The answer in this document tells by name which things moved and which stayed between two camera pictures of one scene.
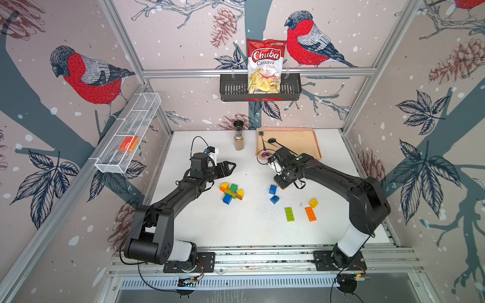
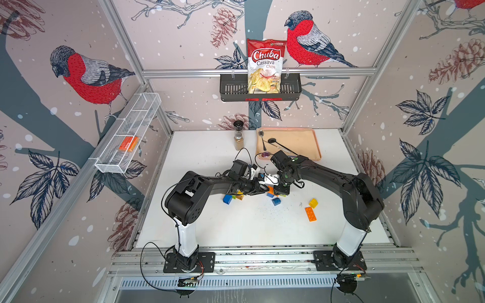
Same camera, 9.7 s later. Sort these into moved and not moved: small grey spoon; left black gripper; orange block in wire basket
Moved: left black gripper
Not moved: orange block in wire basket; small grey spoon
